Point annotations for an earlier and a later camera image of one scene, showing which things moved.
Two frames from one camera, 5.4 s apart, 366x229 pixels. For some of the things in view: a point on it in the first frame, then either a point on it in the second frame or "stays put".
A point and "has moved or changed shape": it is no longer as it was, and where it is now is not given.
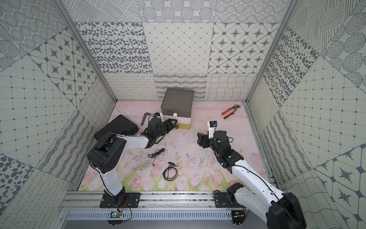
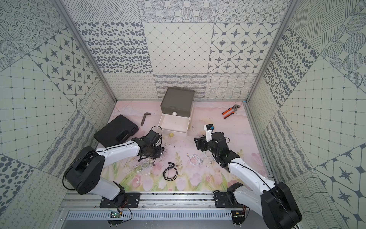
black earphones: [157, 152] has moved or changed shape
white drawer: [179, 119] has moved or changed shape
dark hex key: [146, 113] stays put
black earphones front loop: [170, 173] stays put
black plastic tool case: [120, 125] stays put
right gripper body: [217, 150] stays put
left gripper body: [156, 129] -> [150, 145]
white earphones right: [208, 153] stays put
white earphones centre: [194, 159] stays put
